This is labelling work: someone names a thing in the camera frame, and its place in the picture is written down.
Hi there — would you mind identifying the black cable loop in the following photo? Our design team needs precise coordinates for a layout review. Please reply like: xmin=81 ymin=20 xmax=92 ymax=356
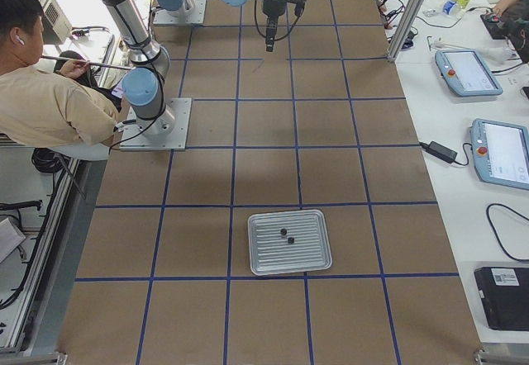
xmin=485 ymin=202 xmax=529 ymax=263

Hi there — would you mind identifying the person in beige shirt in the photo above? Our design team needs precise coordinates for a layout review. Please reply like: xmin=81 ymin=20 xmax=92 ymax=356
xmin=1 ymin=0 xmax=121 ymax=148

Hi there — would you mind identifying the thin metal rod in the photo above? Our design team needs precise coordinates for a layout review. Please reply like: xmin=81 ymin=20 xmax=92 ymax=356
xmin=40 ymin=55 xmax=134 ymax=70

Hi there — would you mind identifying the black power adapter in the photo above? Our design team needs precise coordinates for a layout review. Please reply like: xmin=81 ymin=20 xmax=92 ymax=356
xmin=428 ymin=141 xmax=457 ymax=164

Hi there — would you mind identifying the lower blue teach pendant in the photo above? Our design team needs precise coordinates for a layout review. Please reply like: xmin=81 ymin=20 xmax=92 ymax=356
xmin=469 ymin=119 xmax=528 ymax=190

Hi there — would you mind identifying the ribbed silver metal tray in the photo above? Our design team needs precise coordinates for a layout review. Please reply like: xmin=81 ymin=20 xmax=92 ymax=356
xmin=247 ymin=209 xmax=333 ymax=277

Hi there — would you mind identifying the black box with label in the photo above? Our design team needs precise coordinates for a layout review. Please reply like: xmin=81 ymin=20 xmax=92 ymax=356
xmin=474 ymin=267 xmax=528 ymax=332

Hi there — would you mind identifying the upper blue teach pendant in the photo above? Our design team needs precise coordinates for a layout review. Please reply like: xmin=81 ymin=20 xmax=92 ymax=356
xmin=435 ymin=50 xmax=503 ymax=97

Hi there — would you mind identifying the blue teach pendant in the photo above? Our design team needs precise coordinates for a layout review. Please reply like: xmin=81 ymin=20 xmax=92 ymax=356
xmin=469 ymin=119 xmax=528 ymax=190
xmin=435 ymin=50 xmax=503 ymax=97

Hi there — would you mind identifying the aluminium frame post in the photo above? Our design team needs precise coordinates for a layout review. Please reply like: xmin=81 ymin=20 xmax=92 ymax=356
xmin=387 ymin=0 xmax=424 ymax=62

